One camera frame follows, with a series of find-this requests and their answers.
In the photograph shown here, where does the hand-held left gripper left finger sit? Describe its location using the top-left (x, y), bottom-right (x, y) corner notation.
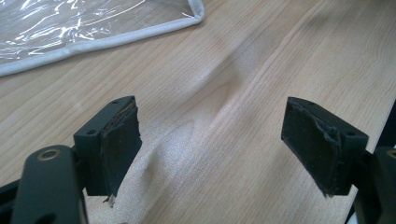
top-left (73, 95), bottom-right (143, 198)

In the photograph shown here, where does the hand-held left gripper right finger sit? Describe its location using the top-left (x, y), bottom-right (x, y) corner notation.
top-left (280, 96), bottom-right (370, 198)

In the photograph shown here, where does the clear plastic bag white trim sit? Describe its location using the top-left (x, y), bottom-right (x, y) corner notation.
top-left (0, 0), bottom-right (206, 78)

